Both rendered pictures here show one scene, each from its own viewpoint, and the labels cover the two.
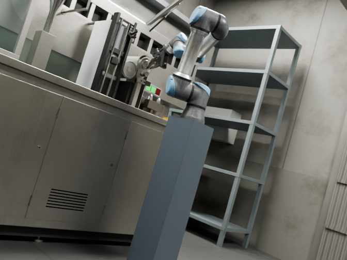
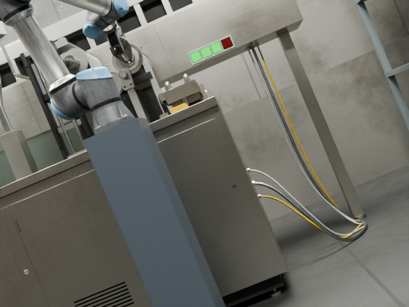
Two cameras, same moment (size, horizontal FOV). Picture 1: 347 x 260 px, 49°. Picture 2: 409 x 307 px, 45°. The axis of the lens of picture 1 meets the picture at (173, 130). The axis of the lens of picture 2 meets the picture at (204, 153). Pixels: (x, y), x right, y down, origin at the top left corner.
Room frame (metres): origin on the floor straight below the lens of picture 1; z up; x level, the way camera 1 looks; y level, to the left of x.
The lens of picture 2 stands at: (1.34, -1.62, 0.72)
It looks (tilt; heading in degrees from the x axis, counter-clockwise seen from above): 1 degrees down; 50
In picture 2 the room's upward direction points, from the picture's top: 23 degrees counter-clockwise
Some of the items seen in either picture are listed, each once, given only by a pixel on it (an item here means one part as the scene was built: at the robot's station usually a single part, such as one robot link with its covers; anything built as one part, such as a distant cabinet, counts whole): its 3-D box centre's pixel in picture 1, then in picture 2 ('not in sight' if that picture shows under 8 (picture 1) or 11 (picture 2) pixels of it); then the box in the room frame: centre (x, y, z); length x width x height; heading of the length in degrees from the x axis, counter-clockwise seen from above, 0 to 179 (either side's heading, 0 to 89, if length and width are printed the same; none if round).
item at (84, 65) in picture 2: not in sight; (81, 67); (2.64, 0.59, 1.34); 0.25 x 0.14 x 0.14; 46
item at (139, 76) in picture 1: (137, 90); (134, 99); (2.68, 0.32, 1.05); 0.06 x 0.05 x 0.31; 46
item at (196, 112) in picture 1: (193, 114); (111, 116); (2.27, -0.09, 0.95); 0.15 x 0.15 x 0.10
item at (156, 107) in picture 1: (138, 103); (185, 95); (2.97, 0.32, 1.00); 0.40 x 0.16 x 0.06; 46
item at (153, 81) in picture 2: (135, 85); (154, 83); (2.86, 0.37, 1.11); 0.23 x 0.01 x 0.18; 46
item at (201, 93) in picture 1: (198, 95); (96, 86); (2.27, -0.08, 1.07); 0.13 x 0.12 x 0.14; 107
